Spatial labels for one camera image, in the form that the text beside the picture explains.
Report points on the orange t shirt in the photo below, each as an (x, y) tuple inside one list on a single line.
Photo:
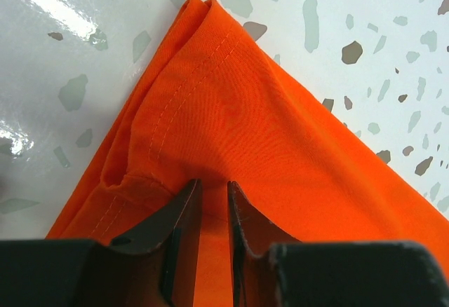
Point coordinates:
[(213, 106)]

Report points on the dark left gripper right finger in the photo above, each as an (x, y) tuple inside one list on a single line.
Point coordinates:
[(272, 268)]

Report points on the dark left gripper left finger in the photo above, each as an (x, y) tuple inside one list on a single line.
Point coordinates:
[(151, 264)]

